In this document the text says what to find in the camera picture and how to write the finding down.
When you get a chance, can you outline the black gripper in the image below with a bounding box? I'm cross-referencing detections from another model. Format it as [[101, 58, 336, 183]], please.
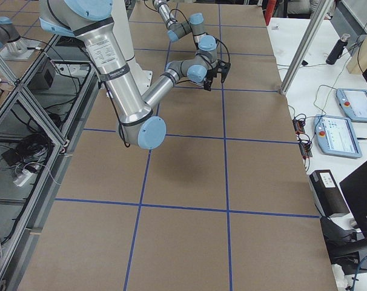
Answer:
[[203, 67, 218, 91]]

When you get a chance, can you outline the pink towel with grey back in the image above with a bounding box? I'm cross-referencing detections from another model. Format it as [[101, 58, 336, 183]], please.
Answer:
[[175, 81, 203, 90]]

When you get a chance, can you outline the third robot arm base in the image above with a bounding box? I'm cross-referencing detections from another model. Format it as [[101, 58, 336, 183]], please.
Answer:
[[0, 16, 33, 61]]

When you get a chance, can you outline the black water bottle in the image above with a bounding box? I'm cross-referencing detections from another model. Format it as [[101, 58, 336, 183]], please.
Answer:
[[326, 33, 351, 65]]

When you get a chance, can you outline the near teach pendant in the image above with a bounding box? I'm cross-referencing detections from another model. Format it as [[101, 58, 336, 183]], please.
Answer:
[[314, 115, 362, 159]]

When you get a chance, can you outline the teach pendant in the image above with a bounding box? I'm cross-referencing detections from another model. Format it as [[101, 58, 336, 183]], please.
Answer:
[[314, 115, 362, 159], [336, 89, 367, 123]]

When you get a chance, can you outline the far teach pendant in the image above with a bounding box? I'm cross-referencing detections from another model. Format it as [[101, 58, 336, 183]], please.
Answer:
[[336, 89, 367, 123]]

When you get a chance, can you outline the black box with label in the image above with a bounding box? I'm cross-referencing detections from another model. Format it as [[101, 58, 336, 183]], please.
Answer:
[[309, 170, 350, 218]]

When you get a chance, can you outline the black monitor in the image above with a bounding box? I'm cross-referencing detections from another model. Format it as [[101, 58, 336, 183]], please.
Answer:
[[340, 161, 367, 235]]

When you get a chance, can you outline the white power strip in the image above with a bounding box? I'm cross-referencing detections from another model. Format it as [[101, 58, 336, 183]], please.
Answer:
[[13, 169, 33, 187]]

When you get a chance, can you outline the aluminium frame post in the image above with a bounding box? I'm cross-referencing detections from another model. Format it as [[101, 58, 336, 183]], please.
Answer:
[[279, 0, 334, 95]]

